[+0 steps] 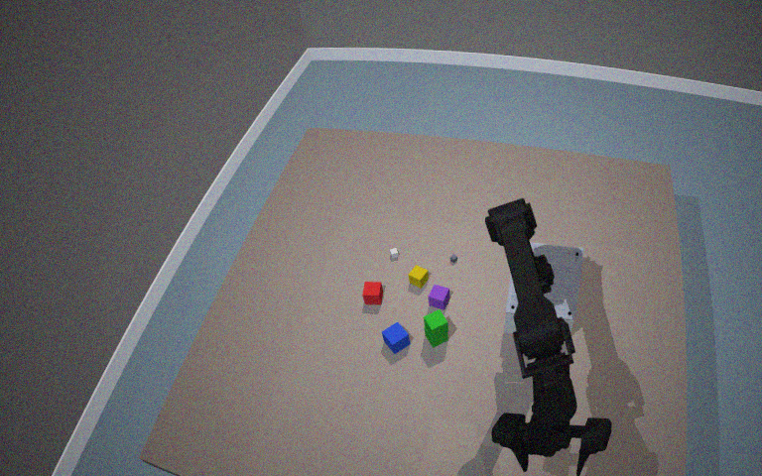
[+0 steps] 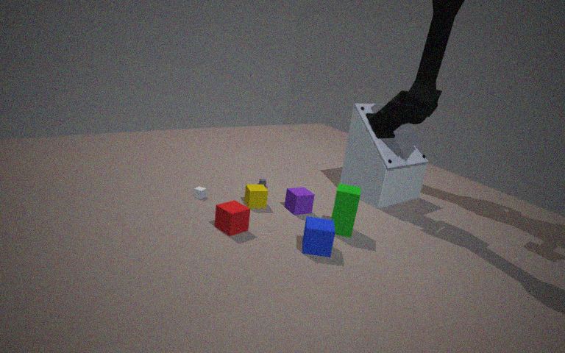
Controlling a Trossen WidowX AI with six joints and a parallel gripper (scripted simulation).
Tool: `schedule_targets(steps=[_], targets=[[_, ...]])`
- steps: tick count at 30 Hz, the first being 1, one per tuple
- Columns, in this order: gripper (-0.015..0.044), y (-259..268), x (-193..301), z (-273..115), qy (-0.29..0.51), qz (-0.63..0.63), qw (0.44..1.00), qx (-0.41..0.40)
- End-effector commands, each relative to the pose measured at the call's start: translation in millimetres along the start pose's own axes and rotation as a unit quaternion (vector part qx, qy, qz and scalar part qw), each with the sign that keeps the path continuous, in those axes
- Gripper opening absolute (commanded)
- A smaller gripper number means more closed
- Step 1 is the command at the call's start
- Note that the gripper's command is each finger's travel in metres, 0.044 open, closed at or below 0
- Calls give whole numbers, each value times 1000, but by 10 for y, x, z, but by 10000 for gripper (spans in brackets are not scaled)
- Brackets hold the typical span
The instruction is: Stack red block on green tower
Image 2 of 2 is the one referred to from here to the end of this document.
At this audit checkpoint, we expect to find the red block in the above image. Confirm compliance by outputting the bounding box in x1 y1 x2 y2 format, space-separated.
215 201 250 236

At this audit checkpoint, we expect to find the blue cube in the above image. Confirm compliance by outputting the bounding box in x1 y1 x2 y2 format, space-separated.
302 217 335 257

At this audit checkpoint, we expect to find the purple block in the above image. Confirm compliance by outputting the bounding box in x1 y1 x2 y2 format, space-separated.
285 187 315 215

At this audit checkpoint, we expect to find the green block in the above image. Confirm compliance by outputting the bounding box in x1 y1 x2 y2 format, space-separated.
331 212 355 237
333 183 361 217

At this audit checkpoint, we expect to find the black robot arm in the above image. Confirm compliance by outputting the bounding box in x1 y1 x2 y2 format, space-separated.
366 0 465 138

